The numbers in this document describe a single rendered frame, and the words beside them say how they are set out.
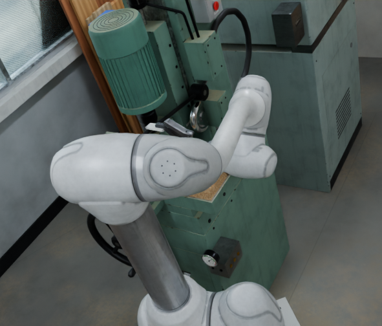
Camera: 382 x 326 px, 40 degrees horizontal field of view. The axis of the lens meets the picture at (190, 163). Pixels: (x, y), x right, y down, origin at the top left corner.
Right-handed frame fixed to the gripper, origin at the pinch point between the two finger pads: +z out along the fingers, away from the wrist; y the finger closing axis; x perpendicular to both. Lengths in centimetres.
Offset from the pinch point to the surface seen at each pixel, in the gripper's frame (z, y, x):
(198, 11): 1.0, 30.3, -39.3
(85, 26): 129, -2, -109
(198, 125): 0.3, -7.1, -25.7
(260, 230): -8, -69, -44
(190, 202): -6.9, -23.7, -2.7
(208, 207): -14.0, -24.2, -2.8
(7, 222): 145, -87, -20
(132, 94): 10.2, 14.0, -6.2
